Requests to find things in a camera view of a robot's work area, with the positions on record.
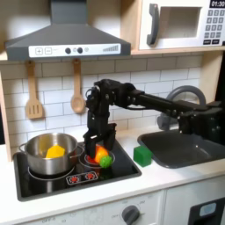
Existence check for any orange toy carrot green top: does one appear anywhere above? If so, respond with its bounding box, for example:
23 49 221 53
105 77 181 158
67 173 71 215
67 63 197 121
93 145 114 170

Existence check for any green toy block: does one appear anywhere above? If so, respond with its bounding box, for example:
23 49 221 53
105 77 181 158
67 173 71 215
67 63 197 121
133 145 154 168

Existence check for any steel pot with handles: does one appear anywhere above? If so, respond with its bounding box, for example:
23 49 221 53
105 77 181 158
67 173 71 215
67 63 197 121
18 132 86 177

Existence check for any wooden spoon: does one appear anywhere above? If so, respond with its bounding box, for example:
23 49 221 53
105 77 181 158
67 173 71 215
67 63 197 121
69 58 87 115

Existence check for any black toy stove top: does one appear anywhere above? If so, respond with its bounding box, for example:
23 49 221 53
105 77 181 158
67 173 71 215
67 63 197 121
12 136 143 203

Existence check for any yellow toy block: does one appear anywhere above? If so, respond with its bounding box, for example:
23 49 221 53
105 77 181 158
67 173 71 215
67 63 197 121
45 143 66 160

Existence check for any wooden slotted spatula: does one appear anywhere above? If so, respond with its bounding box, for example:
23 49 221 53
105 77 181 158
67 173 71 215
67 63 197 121
24 60 45 120

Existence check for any dark grey sink basin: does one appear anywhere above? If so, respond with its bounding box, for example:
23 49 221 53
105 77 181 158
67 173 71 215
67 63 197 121
136 128 225 170

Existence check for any grey oven knob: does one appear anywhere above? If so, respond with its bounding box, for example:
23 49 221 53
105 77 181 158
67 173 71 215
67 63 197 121
120 204 142 225

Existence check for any grey range hood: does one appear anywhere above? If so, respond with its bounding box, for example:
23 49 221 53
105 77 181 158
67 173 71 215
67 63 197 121
4 0 132 62

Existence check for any dark grey curved tap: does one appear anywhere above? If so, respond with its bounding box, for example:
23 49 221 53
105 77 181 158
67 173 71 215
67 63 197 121
156 84 207 132

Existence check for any white toy microwave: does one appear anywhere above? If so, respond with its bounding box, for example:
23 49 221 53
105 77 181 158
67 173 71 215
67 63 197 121
138 0 225 51

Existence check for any grey microwave door handle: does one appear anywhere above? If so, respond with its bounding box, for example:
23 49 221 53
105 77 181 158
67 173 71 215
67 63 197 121
146 3 161 47

